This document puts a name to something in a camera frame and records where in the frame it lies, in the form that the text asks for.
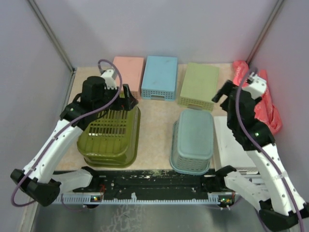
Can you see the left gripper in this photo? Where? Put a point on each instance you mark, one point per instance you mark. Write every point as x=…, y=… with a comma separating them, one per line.
x=124, y=103

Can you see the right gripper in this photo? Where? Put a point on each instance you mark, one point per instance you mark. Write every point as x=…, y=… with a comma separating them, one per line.
x=227, y=86

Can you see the light green perforated tray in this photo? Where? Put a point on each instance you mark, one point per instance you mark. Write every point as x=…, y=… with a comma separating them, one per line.
x=199, y=86

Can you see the blue perforated tray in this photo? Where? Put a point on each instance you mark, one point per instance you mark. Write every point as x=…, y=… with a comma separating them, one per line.
x=160, y=78

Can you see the pink perforated tray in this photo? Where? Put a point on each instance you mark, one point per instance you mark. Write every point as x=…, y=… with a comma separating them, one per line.
x=131, y=69

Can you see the olive green plastic tub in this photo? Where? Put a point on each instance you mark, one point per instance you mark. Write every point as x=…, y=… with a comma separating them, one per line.
x=111, y=141

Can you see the white perforated tray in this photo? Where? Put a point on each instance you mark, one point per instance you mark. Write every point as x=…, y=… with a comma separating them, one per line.
x=227, y=151

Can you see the teal perforated basket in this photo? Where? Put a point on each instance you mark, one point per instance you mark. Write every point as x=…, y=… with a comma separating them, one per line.
x=192, y=142

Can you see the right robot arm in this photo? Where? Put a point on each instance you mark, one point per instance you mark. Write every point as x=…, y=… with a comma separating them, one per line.
x=280, y=207

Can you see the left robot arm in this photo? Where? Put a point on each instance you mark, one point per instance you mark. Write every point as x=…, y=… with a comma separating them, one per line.
x=37, y=179

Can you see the red plastic bag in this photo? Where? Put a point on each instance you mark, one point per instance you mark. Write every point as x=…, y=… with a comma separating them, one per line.
x=265, y=110

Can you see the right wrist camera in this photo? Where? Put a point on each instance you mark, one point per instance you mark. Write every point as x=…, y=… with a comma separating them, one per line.
x=256, y=86

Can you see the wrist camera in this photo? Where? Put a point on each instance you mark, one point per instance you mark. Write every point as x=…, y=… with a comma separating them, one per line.
x=109, y=76
x=256, y=86

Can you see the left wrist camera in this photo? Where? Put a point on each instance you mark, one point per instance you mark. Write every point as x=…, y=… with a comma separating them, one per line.
x=109, y=76

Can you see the grey slotted cable duct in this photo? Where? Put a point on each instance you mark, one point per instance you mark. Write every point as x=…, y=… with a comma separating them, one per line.
x=93, y=199

